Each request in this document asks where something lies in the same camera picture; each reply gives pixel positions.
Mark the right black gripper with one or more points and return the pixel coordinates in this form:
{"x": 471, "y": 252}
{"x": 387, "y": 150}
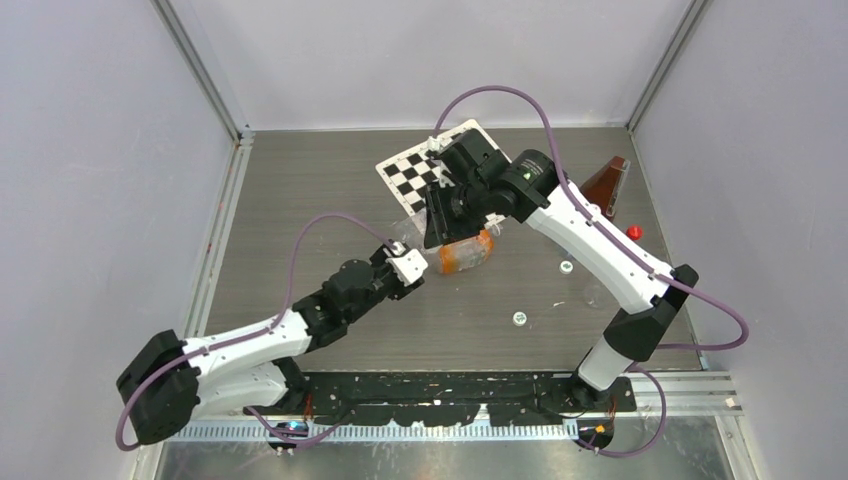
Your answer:
{"x": 439, "y": 229}

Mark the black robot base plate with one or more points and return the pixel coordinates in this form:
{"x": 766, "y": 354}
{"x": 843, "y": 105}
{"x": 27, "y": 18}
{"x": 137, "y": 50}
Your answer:
{"x": 445, "y": 398}

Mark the orange crushed plastic bottle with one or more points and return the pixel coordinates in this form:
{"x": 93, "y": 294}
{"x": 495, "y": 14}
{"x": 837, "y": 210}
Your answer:
{"x": 465, "y": 254}

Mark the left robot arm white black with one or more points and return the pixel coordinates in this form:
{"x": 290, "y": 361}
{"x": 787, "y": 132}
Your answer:
{"x": 172, "y": 381}

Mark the white green bottle cap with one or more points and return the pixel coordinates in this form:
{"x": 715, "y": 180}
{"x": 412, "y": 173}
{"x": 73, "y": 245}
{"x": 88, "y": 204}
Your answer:
{"x": 566, "y": 267}

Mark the white green cap front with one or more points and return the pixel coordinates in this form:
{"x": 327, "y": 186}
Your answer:
{"x": 519, "y": 318}

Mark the upright bottle red cap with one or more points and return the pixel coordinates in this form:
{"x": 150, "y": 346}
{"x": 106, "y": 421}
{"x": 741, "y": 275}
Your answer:
{"x": 635, "y": 232}

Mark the clear bottle blue label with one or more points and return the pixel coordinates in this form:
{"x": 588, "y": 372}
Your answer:
{"x": 410, "y": 231}

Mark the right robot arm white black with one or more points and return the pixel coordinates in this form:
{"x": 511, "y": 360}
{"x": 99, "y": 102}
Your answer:
{"x": 484, "y": 182}

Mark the black white chessboard mat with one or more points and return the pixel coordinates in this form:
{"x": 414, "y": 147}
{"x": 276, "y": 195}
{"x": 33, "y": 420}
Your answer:
{"x": 407, "y": 173}

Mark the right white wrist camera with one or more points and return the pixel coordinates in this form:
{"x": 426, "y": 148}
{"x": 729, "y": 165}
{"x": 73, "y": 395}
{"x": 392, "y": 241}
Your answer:
{"x": 435, "y": 145}

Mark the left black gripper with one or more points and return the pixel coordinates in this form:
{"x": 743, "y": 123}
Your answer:
{"x": 379, "y": 260}

